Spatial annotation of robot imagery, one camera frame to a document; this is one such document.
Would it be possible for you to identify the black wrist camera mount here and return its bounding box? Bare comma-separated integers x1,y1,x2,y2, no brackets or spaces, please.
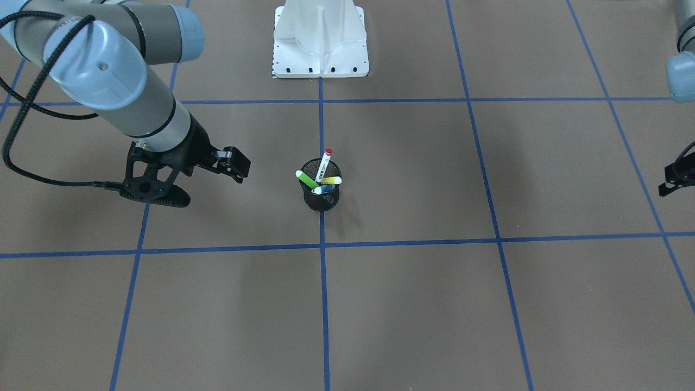
118,143,191,208

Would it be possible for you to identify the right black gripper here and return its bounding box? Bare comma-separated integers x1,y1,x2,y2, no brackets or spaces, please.
163,116,251,184

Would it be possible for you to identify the red white marker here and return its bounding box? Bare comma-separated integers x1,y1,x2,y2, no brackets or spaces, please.
315,148,332,183

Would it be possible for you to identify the black mesh pen cup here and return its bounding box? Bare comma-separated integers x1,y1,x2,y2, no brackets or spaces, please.
297,158,340,211

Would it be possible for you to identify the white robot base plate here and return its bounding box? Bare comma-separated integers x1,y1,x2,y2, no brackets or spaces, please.
271,1,370,79

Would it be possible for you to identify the blue highlighter pen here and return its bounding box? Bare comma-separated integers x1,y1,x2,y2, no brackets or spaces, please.
311,185,337,195

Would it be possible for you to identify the green highlighter pen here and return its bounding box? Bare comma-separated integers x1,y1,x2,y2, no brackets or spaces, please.
295,170,320,190

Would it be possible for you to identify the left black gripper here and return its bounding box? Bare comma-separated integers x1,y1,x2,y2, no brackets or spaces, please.
658,143,694,197

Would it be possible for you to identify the yellow highlighter pen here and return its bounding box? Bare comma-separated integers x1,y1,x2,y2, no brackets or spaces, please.
320,176,343,185

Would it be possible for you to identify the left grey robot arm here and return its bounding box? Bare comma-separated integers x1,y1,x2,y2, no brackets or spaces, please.
658,1,694,197

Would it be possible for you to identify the black braided cable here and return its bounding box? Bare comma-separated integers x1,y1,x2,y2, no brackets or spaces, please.
0,12,125,191

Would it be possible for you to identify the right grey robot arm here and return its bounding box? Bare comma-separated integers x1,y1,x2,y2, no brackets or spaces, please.
2,1,250,195

